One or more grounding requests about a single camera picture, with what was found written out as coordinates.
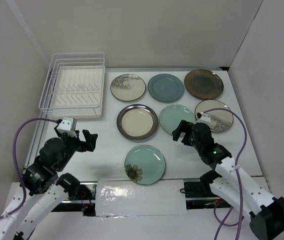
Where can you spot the cream plate with crackle pattern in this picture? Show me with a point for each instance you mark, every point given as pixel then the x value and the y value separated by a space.
pixel 221 120

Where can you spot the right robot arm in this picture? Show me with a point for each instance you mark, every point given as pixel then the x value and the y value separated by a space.
pixel 229 181

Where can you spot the white wire dish rack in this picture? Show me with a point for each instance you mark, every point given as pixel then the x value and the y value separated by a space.
pixel 67 59

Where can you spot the plain light green plate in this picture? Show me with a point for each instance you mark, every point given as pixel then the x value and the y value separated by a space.
pixel 171 116

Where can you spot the white drip tray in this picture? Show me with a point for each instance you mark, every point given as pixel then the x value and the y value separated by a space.
pixel 77 92

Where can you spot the white tape sheet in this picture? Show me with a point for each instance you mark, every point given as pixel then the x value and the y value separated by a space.
pixel 128 199

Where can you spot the blue-grey plate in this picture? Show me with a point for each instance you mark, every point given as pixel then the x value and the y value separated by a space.
pixel 165 88

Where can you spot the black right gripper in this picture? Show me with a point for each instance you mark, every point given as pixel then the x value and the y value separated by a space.
pixel 188 133

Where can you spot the cream plate with tree pattern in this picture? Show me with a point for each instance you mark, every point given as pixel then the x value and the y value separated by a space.
pixel 128 87

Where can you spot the light green plate with flower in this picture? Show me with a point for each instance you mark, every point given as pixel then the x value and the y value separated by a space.
pixel 144 164

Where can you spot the brown speckled plate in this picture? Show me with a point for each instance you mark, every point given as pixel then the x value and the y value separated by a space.
pixel 203 84

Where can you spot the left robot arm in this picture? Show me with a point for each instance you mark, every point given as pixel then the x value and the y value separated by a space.
pixel 42 188

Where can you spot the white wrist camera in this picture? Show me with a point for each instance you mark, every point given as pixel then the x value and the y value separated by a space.
pixel 68 126
pixel 203 118

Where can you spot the cream plate with dark rim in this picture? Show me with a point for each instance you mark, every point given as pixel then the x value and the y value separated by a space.
pixel 137 122

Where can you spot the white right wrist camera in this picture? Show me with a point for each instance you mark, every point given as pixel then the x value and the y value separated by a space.
pixel 203 118

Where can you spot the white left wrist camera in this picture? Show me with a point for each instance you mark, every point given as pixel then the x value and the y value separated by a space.
pixel 68 126

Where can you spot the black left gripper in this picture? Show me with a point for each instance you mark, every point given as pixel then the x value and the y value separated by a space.
pixel 90 142

